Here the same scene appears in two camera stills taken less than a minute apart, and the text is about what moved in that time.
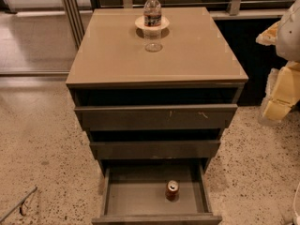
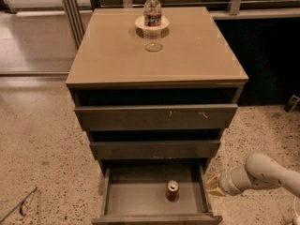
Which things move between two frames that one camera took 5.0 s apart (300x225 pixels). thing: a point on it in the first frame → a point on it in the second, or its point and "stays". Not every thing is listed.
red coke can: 172,191 stays
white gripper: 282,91 → 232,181
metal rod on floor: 20,205 stays
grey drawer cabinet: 155,105 stays
